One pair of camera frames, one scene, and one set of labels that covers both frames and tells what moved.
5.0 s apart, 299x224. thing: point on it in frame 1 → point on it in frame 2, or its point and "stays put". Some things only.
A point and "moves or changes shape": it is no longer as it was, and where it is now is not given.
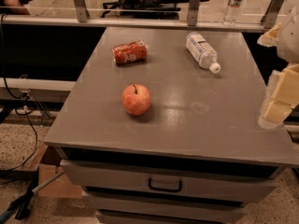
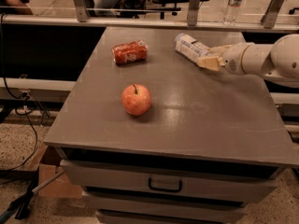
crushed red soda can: (130, 52) stays put
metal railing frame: (78, 17) stays put
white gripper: (290, 37) → (232, 60)
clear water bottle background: (234, 2) stays put
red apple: (136, 99) stays put
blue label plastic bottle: (202, 51) moves or changes shape
